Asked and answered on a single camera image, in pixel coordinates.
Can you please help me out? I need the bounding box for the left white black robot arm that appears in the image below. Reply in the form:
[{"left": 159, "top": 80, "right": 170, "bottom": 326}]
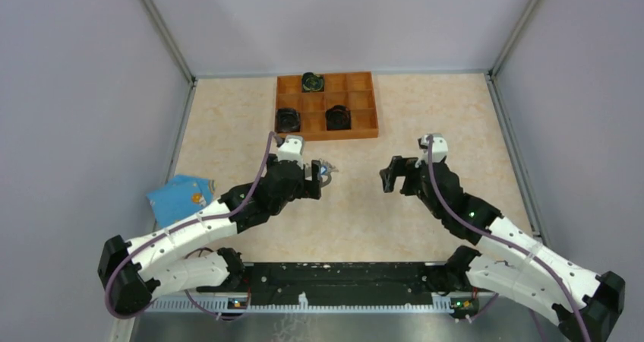
[{"left": 98, "top": 156, "right": 330, "bottom": 319}]

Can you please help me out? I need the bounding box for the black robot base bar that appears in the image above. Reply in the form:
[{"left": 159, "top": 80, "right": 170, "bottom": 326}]
[{"left": 197, "top": 262, "right": 472, "bottom": 306}]

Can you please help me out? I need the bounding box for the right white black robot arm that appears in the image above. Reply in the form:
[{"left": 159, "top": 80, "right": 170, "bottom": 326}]
[{"left": 379, "top": 156, "right": 626, "bottom": 341}]

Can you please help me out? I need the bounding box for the black round part centre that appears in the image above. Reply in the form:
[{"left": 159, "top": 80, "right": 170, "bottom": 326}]
[{"left": 325, "top": 105, "right": 352, "bottom": 131}]

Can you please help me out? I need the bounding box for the black round part left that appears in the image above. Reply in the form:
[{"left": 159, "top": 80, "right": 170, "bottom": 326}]
[{"left": 275, "top": 107, "right": 301, "bottom": 133}]

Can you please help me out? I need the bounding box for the black green round part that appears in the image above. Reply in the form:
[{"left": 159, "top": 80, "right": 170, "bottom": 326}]
[{"left": 301, "top": 72, "right": 325, "bottom": 93}]

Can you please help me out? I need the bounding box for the orange compartment tray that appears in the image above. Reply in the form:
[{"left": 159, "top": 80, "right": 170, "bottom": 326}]
[{"left": 273, "top": 71, "right": 379, "bottom": 141}]

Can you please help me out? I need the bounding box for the blue patterned cloth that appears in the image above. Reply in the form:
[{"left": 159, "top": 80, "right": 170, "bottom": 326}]
[{"left": 146, "top": 175, "right": 216, "bottom": 228}]

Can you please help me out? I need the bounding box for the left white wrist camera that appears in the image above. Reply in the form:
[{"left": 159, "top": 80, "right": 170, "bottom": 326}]
[{"left": 276, "top": 135, "right": 305, "bottom": 168}]

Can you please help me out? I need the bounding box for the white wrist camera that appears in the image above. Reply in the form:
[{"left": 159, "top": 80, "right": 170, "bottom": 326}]
[
  {"left": 276, "top": 135, "right": 305, "bottom": 168},
  {"left": 415, "top": 133, "right": 448, "bottom": 168}
]

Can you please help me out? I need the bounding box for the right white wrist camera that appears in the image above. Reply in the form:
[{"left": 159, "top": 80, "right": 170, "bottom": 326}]
[{"left": 415, "top": 133, "right": 448, "bottom": 168}]

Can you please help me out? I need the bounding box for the white slotted cable duct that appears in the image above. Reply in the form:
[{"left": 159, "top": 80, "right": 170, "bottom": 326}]
[{"left": 147, "top": 293, "right": 454, "bottom": 314}]

